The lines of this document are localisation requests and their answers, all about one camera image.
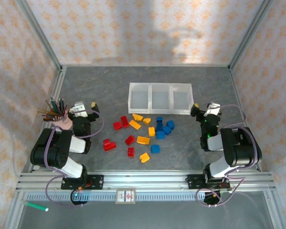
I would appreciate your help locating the blue lego brick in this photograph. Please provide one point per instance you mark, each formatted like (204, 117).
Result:
(159, 119)
(167, 130)
(160, 135)
(170, 124)
(159, 126)
(155, 148)

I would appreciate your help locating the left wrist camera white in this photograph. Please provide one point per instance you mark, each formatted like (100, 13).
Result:
(77, 108)

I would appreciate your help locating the aluminium back rail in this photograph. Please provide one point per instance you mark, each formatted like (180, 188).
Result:
(145, 65)

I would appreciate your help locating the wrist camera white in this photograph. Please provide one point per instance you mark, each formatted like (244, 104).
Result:
(213, 108)
(77, 108)

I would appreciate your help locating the framed label card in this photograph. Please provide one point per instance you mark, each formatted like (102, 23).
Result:
(125, 196)

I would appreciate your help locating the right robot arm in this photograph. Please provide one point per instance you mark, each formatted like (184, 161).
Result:
(240, 148)

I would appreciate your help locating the green marker pen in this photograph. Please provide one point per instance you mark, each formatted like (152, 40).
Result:
(35, 206)

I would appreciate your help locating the colored pencil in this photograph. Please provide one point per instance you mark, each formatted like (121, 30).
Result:
(60, 107)
(46, 112)
(51, 109)
(65, 110)
(54, 106)

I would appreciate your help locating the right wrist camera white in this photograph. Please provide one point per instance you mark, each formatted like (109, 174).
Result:
(213, 108)

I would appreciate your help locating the yellow lego brick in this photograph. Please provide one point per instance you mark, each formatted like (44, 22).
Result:
(137, 117)
(135, 124)
(144, 157)
(151, 131)
(146, 121)
(143, 140)

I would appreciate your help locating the pink pencil cup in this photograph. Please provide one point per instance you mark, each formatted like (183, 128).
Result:
(62, 124)

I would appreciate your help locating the aluminium mounting rail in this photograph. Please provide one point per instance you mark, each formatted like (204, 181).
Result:
(145, 181)

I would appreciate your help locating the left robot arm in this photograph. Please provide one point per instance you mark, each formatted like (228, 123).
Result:
(54, 152)

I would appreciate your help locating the aluminium side rail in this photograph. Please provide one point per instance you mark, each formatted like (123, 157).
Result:
(237, 95)
(55, 95)

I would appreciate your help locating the aluminium frame post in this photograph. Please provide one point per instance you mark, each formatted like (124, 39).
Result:
(14, 211)
(275, 210)
(250, 33)
(39, 33)

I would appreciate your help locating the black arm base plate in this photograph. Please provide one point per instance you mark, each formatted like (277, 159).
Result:
(97, 182)
(193, 182)

